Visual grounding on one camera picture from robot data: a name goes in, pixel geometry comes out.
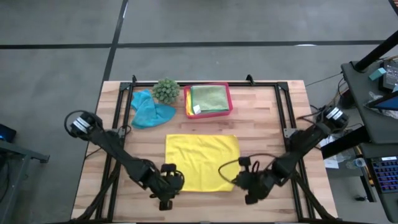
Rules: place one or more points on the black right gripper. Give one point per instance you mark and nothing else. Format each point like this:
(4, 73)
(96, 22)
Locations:
(256, 185)

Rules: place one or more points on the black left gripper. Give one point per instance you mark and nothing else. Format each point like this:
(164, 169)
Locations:
(168, 185)

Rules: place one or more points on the yellow microfiber towel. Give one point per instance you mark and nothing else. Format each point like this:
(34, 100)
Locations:
(202, 161)
(189, 104)

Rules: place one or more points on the blue microfiber towel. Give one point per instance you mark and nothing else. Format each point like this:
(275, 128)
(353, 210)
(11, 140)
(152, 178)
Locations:
(149, 109)

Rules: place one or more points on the orange microfiber towel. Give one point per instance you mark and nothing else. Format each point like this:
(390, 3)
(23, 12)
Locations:
(187, 107)

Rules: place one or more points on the green microfiber towel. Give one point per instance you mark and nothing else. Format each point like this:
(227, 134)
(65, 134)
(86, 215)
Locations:
(210, 98)

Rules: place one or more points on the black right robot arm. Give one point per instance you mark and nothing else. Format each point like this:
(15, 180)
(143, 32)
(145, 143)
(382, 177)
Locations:
(304, 140)

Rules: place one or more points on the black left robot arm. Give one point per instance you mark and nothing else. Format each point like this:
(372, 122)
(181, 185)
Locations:
(115, 146)

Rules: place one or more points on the white crumpled paper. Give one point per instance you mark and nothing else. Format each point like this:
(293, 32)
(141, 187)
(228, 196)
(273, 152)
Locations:
(329, 161)

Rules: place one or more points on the pink plastic bin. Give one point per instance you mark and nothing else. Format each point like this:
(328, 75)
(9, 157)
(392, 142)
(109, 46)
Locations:
(230, 102)

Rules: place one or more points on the green artificial potted plant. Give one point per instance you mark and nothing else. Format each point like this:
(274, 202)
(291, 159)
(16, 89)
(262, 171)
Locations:
(165, 91)

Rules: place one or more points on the clear plastic bottle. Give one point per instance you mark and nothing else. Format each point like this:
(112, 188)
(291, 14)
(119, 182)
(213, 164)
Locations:
(357, 163)

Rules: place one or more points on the black keyboard desk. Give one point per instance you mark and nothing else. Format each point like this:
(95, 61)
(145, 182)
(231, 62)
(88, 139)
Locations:
(373, 149)

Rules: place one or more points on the blue-keyed keyboard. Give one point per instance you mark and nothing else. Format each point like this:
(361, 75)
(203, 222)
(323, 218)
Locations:
(385, 175)

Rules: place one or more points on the black side desk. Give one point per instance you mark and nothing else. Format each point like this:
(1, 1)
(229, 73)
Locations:
(357, 93)

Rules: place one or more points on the grey metal desk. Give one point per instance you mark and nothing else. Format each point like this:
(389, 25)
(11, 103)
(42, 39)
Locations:
(18, 149)

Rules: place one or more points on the laptop with blue screen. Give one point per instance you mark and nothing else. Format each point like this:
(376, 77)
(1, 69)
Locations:
(388, 104)

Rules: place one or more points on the teal block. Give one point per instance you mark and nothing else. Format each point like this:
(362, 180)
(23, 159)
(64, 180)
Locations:
(377, 74)

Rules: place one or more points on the black device with blue light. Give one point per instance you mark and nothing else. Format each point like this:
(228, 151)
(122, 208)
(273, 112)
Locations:
(7, 133)

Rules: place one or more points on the black tablet device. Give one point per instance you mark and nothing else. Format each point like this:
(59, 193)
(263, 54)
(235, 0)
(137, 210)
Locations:
(391, 77)

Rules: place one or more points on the black slanted pole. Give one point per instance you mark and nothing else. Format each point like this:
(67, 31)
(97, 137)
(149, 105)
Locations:
(373, 54)

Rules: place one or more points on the black aluminium table frame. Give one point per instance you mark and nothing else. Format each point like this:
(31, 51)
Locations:
(283, 85)

